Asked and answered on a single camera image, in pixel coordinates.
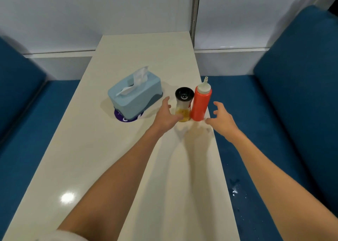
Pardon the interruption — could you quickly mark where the blue upholstered bench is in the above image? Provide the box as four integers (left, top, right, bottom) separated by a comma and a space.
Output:
201, 5, 338, 241
0, 36, 81, 239

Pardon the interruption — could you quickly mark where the person's right hand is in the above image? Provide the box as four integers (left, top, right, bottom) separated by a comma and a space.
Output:
205, 101, 242, 143

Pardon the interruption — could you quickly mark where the white tissue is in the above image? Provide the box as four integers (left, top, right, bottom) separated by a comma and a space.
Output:
116, 66, 150, 96

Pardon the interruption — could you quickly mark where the person's right forearm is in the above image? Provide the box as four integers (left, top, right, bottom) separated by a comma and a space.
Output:
224, 131, 338, 241

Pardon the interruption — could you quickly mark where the red squeeze sauce bottle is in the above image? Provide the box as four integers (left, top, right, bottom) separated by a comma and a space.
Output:
190, 77, 212, 122

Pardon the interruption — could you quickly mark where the purple round table sticker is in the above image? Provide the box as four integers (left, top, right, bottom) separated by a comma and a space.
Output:
114, 108, 145, 123

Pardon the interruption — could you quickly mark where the person's left forearm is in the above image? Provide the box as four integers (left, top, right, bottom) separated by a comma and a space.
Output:
57, 127, 172, 241

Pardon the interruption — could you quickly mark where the light blue tissue box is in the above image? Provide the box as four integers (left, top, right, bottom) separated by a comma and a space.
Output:
107, 72, 163, 119

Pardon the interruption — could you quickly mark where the person's left hand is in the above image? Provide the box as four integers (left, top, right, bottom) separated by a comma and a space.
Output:
151, 96, 185, 136

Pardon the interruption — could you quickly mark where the glass oil dispenser black lid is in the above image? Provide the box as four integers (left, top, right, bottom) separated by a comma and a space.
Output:
175, 87, 195, 123

